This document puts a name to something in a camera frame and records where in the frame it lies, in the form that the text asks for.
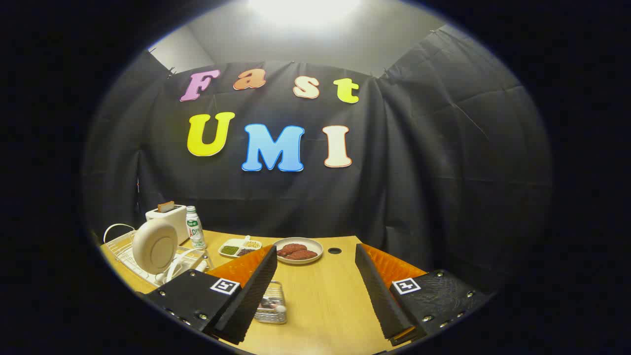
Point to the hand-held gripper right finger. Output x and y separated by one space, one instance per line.
382 296

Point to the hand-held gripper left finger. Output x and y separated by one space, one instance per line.
246 305

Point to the white round plate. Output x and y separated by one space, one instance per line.
155 246

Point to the white divided dish with beans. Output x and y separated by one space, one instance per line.
239 246

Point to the small plate holding patties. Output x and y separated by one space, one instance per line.
315 246

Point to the brown meat patty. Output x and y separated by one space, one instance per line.
303 255
293 248

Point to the white bottle with green label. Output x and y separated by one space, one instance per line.
195 229

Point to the white toaster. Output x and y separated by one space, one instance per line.
175 219

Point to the brown toast slice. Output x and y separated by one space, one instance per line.
166 206

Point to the black backdrop cloth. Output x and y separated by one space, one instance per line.
419 172

